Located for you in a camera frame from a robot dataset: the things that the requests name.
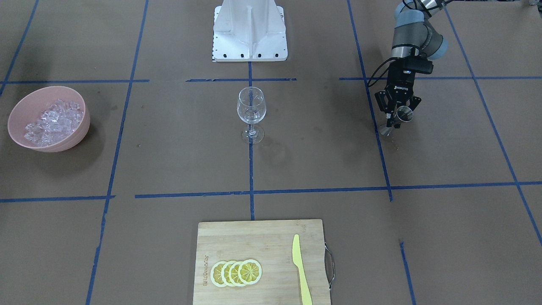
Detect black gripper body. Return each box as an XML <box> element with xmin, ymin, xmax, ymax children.
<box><xmin>386</xmin><ymin>61</ymin><xmax>416</xmax><ymax>104</ymax></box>

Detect steel double jigger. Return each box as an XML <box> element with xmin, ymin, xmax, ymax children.
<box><xmin>378</xmin><ymin>105</ymin><xmax>414</xmax><ymax>136</ymax></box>

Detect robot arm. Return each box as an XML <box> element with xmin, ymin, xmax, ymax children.
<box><xmin>374</xmin><ymin>0</ymin><xmax>449</xmax><ymax>135</ymax></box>

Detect clear wine glass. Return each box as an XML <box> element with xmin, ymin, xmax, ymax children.
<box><xmin>237</xmin><ymin>86</ymin><xmax>267</xmax><ymax>144</ymax></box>

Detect pink bowl of ice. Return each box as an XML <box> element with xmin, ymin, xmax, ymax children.
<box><xmin>7</xmin><ymin>86</ymin><xmax>90</xmax><ymax>153</ymax></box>

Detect wooden cutting board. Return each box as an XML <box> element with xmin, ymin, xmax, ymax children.
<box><xmin>192</xmin><ymin>219</ymin><xmax>331</xmax><ymax>305</ymax></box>

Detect yellow plastic knife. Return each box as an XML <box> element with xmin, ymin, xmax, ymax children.
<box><xmin>291</xmin><ymin>234</ymin><xmax>313</xmax><ymax>305</ymax></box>

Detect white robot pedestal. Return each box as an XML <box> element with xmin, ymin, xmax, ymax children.
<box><xmin>212</xmin><ymin>0</ymin><xmax>288</xmax><ymax>62</ymax></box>

